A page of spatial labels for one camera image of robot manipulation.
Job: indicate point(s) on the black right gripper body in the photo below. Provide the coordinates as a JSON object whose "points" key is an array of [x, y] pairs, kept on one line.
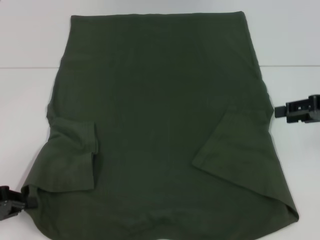
{"points": [[315, 108]]}

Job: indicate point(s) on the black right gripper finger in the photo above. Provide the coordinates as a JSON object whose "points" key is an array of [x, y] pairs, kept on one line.
{"points": [[281, 112], [297, 118]]}

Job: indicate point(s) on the dark green shirt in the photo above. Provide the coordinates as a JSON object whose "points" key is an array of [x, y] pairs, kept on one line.
{"points": [[155, 112]]}

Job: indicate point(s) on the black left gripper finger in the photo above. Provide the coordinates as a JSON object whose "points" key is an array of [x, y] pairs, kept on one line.
{"points": [[31, 202], [13, 195]]}

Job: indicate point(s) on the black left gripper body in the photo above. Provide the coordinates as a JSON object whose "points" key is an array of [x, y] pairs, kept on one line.
{"points": [[8, 210]]}

